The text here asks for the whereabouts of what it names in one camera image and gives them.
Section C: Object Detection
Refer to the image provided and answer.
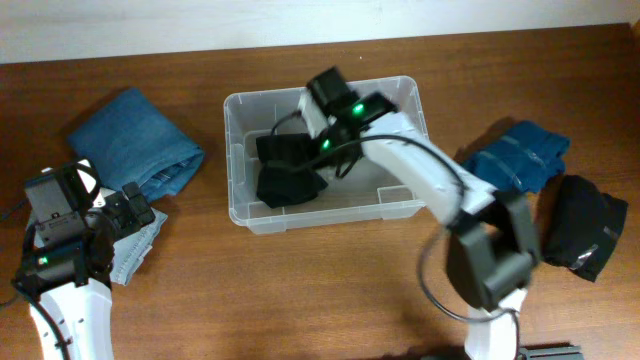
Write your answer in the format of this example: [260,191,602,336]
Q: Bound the dark teal garment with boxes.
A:
[462,121,571,193]

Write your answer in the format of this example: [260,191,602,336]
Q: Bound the black garment with tape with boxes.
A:
[542,175,629,282]

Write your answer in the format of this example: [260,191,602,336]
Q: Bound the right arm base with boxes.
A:
[518,346,585,360]

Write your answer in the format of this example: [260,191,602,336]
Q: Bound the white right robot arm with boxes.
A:
[299,90,541,359]

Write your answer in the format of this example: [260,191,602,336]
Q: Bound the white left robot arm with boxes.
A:
[12,182,164,359]

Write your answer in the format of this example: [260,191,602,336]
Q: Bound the folded light blue jeans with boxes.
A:
[25,208,169,287]

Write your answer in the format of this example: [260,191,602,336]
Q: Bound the clear plastic storage bin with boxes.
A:
[223,87,424,235]

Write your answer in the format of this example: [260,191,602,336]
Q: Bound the folded blue denim jeans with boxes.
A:
[67,88,204,202]

